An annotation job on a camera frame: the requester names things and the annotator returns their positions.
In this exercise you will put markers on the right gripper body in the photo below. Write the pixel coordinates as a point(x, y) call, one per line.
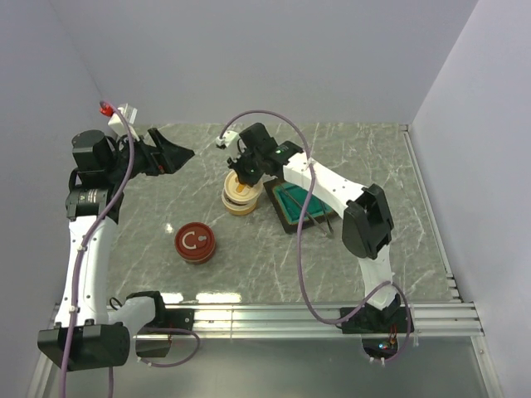
point(250, 162)

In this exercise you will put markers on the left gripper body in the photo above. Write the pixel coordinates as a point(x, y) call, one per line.
point(143, 161)

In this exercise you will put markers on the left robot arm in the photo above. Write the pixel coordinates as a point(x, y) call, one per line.
point(85, 334)

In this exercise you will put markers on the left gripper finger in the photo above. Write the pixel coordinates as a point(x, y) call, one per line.
point(165, 164)
point(164, 146)

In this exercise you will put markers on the aluminium mounting rail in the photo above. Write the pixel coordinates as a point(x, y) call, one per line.
point(283, 321)

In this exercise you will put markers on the red round lid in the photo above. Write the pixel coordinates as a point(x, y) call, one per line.
point(195, 240)

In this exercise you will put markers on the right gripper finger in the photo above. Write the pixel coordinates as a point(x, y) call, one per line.
point(241, 176)
point(251, 180)

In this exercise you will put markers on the black teal square tray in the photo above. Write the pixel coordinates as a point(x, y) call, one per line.
point(298, 207)

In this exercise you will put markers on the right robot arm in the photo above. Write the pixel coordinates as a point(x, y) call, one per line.
point(367, 220)

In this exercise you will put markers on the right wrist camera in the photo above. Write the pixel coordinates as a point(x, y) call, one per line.
point(229, 141)

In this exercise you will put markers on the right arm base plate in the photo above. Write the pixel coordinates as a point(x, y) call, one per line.
point(372, 321)

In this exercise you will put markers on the metal tongs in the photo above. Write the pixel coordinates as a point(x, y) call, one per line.
point(315, 215)

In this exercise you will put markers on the cream white bowl container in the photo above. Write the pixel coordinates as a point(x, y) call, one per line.
point(240, 207)

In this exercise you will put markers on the cream round lid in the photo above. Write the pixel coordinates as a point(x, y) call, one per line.
point(232, 185)

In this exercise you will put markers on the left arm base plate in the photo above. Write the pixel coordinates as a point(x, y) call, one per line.
point(173, 318)

